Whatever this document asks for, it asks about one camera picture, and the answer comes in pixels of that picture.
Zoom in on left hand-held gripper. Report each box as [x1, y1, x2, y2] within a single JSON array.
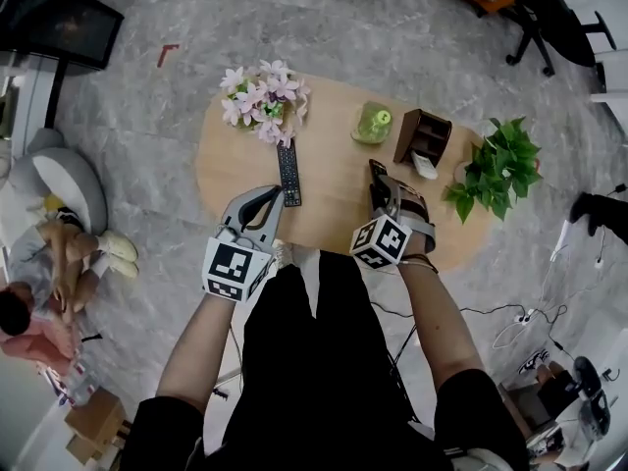
[[201, 185, 286, 304]]

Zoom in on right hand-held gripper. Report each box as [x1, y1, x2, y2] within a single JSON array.
[[349, 174, 438, 270]]

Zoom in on white remote control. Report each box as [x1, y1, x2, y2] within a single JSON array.
[[410, 149, 440, 181]]

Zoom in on long black remote control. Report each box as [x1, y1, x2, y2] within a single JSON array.
[[276, 139, 303, 209]]

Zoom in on brown wooden organizer box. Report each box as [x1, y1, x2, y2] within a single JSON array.
[[392, 108, 453, 170]]

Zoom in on person's left forearm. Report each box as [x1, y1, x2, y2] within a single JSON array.
[[155, 291, 235, 414]]

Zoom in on person's right forearm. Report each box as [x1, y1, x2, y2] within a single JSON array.
[[395, 257, 487, 392]]

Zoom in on cardboard box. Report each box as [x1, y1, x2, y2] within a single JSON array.
[[63, 388, 133, 465]]

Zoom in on person's right hand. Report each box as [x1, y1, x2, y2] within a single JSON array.
[[395, 180, 432, 225]]

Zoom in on oval wooden coffee table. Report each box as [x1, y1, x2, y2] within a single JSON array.
[[194, 71, 497, 274]]

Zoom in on green drink bottle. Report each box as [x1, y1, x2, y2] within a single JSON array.
[[349, 100, 393, 145]]

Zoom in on green leafy potted plant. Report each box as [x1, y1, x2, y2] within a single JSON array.
[[443, 116, 545, 225]]

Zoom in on pink flowers in pot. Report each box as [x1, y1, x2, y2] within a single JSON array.
[[219, 59, 311, 149]]

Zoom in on person's black clothing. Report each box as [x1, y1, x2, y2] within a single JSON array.
[[120, 250, 531, 471]]

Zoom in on white grey bean bag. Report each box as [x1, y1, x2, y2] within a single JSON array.
[[7, 128, 109, 237]]

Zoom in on black office chair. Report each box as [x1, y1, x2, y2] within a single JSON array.
[[504, 0, 618, 79]]

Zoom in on pink bean bag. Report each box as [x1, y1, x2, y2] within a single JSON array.
[[0, 306, 82, 377]]

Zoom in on black television on stand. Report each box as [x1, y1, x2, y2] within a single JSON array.
[[0, 0, 126, 130]]

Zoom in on dark wrist bracelet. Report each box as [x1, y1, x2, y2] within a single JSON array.
[[399, 252, 441, 275]]

